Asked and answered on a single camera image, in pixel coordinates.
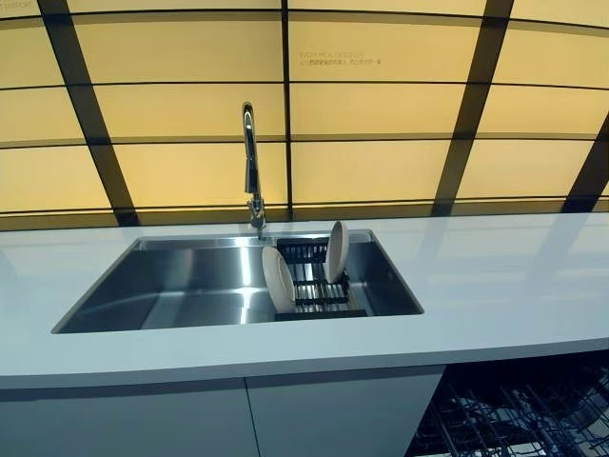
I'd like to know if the cream round plate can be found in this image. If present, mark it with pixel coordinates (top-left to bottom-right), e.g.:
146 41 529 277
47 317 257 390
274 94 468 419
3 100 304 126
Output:
324 219 350 285
261 245 297 315

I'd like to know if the black built-in dishwasher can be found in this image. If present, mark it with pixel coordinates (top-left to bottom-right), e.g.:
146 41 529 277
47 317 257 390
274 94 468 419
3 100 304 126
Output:
406 349 609 457

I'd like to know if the black sink dish rack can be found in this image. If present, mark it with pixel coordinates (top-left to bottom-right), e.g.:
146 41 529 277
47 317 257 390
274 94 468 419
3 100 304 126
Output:
274 237 368 316

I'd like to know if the chrome kitchen faucet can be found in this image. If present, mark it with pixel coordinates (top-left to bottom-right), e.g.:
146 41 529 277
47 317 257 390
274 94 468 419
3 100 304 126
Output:
241 100 267 242

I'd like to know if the stainless steel sink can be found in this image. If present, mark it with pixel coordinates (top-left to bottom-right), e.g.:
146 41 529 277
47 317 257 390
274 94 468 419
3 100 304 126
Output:
50 228 425 335

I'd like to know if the white cabinet door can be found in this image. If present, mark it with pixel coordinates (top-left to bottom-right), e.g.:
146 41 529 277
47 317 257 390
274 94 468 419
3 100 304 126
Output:
0 378 261 457
245 368 446 457

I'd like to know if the dishwasher wire rack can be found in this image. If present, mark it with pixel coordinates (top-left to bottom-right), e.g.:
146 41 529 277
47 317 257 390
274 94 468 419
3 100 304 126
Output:
413 361 609 457

